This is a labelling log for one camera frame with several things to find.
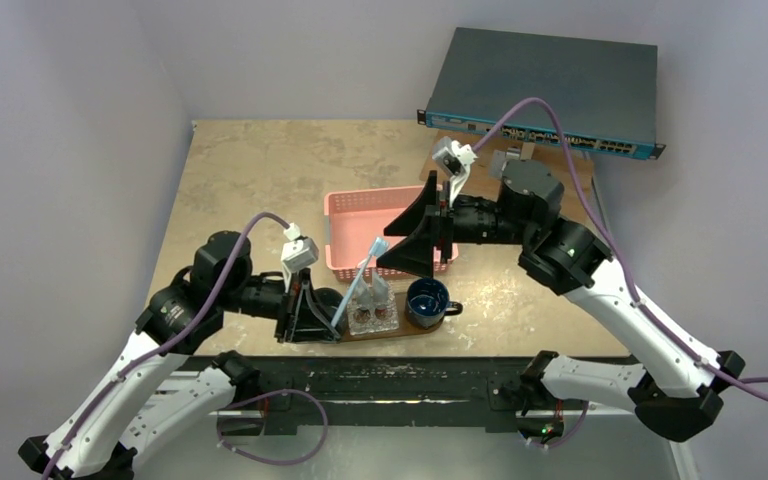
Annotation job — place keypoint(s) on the blue network switch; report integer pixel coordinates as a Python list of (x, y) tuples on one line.
[(604, 92)]

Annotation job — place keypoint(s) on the oval wooden tray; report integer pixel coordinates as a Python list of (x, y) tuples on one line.
[(405, 329)]

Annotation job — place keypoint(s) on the metal stand bracket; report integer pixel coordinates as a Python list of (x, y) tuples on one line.
[(500, 158)]

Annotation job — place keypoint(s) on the pink plastic basket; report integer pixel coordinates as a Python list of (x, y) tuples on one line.
[(354, 218)]

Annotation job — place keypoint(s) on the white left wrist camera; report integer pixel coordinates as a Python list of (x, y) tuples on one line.
[(298, 252)]

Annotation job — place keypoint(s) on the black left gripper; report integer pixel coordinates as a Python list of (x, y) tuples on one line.
[(312, 322)]

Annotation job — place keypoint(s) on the dark blue mug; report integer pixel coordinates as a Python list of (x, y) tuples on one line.
[(428, 302)]

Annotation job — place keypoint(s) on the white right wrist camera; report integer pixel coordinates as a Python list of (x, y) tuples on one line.
[(456, 160)]

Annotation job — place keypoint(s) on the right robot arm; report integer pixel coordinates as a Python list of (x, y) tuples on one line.
[(674, 384)]

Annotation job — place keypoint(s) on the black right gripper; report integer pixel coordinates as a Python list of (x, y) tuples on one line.
[(440, 223)]

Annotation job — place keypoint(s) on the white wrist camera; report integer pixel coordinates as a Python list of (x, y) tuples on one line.
[(298, 252), (456, 160)]

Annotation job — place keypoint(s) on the blue toothbrush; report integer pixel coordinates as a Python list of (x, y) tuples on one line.
[(377, 248)]

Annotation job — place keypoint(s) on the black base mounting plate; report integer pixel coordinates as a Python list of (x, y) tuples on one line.
[(491, 393)]

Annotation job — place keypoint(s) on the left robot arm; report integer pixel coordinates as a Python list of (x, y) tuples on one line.
[(122, 424)]

